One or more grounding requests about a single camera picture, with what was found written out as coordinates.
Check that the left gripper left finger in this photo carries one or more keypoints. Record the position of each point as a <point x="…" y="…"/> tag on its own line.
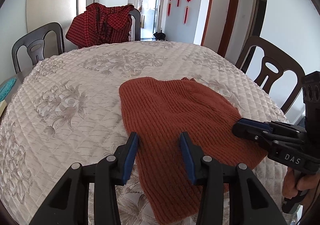
<point x="67" y="203"/>

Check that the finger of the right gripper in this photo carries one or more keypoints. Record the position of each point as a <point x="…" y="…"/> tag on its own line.
<point x="255" y="122"/>
<point x="254" y="132"/>

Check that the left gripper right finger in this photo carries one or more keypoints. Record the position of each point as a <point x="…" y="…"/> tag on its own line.
<point x="249" y="201"/>

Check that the person's right hand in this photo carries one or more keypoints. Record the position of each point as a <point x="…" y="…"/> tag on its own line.
<point x="291" y="187"/>

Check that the brown wooden chair right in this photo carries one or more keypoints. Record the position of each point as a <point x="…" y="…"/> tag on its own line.
<point x="273" y="65"/>

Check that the brown wooden door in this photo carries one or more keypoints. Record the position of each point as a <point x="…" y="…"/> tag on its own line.
<point x="218" y="27"/>

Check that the teal lace table mat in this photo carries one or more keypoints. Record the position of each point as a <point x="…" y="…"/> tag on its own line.
<point x="7" y="87"/>

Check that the chair under checked garment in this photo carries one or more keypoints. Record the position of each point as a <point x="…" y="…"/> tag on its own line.
<point x="136" y="21"/>

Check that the dark chair behind table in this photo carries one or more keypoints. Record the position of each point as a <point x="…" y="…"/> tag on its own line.
<point x="34" y="43"/>

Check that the red black checked garment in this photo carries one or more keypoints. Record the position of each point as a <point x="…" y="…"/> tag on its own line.
<point x="101" y="25"/>

